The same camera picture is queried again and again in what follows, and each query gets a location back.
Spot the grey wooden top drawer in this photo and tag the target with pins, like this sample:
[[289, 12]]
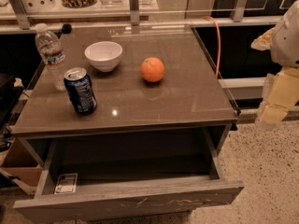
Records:
[[130, 175]]

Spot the cardboard box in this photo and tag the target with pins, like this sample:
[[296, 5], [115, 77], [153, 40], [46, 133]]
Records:
[[17, 165]]

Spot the blue soda can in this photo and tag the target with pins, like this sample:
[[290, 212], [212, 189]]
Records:
[[79, 89]]

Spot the clear plastic water bottle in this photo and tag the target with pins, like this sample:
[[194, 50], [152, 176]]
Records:
[[52, 53]]

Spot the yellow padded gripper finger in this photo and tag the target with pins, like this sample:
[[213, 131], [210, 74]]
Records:
[[280, 94]]

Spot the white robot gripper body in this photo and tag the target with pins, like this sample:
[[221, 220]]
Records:
[[287, 42]]

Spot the metal rail bracket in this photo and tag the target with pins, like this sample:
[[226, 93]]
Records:
[[134, 11]]

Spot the grey cabinet with glossy top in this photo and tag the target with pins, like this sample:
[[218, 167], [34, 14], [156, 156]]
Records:
[[187, 96]]

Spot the white label sticker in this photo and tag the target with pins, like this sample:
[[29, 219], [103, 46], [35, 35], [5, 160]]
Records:
[[66, 183]]

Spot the orange fruit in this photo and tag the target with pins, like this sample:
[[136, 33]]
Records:
[[152, 69]]

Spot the white ceramic bowl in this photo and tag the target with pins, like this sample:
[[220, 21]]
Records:
[[104, 56]]

